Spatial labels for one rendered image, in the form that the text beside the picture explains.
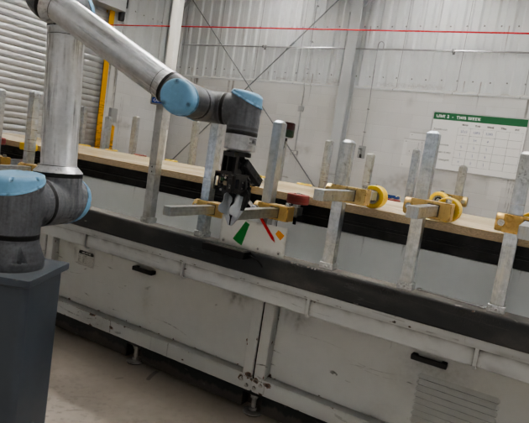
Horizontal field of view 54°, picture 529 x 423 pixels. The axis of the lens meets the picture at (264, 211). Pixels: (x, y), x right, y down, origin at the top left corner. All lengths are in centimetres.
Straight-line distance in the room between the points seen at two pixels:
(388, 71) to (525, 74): 214
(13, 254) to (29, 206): 14
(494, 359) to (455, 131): 751
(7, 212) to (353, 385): 128
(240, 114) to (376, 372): 104
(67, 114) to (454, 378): 150
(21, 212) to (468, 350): 131
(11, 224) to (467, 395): 149
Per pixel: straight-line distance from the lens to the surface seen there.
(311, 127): 993
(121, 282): 253
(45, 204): 165
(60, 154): 174
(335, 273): 164
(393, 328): 166
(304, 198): 184
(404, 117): 926
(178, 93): 137
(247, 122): 144
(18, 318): 160
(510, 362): 162
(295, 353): 207
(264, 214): 164
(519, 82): 895
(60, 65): 176
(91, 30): 155
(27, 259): 163
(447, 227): 177
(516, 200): 153
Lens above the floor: 104
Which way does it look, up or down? 6 degrees down
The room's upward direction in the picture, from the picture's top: 9 degrees clockwise
